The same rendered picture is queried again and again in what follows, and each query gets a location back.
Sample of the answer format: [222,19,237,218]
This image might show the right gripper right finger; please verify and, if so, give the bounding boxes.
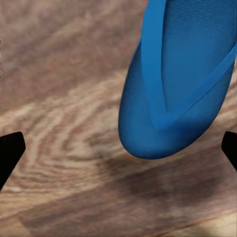
[221,131,237,171]

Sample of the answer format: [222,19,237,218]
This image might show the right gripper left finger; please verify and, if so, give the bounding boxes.
[0,131,26,190]

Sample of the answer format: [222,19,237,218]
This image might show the sandal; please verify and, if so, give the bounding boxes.
[118,0,237,159]

